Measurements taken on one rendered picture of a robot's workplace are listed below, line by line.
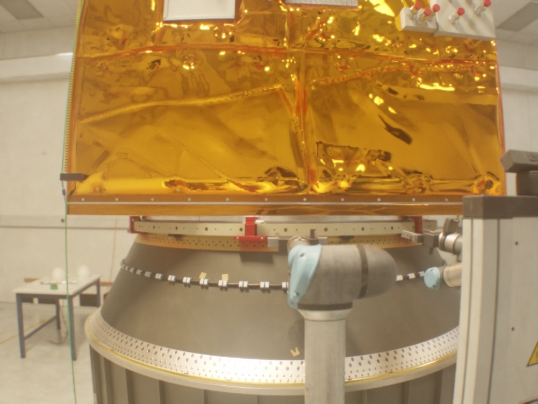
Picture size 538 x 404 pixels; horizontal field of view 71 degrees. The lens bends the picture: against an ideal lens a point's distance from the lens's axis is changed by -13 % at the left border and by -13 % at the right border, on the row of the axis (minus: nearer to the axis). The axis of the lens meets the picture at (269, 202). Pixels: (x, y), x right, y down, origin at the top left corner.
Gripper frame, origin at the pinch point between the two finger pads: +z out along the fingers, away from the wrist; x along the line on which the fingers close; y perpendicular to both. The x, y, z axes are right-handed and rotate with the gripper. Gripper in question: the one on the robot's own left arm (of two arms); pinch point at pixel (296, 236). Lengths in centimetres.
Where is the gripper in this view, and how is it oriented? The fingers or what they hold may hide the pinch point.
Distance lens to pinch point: 150.6
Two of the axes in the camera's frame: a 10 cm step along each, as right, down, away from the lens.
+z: 0.1, -1.4, 9.9
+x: -10.0, 0.0, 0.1
